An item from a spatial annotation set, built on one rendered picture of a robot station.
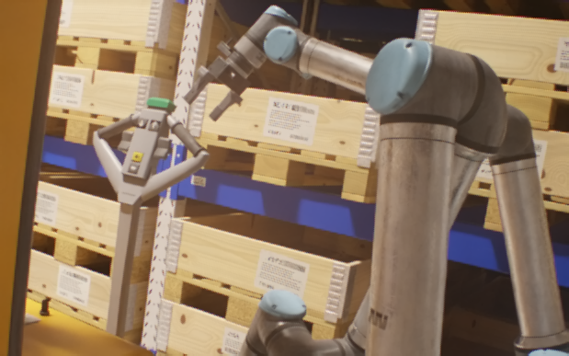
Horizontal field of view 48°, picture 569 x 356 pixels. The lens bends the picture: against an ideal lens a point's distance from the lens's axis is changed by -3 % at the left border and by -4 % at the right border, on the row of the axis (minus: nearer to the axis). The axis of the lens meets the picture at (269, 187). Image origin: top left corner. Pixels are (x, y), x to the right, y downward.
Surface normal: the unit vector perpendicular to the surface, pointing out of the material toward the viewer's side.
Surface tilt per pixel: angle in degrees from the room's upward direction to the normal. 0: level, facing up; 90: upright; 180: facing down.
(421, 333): 81
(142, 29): 90
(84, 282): 90
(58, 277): 90
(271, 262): 90
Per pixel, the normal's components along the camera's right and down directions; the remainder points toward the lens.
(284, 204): -0.50, 0.01
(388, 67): -0.86, -0.22
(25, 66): 0.85, 0.18
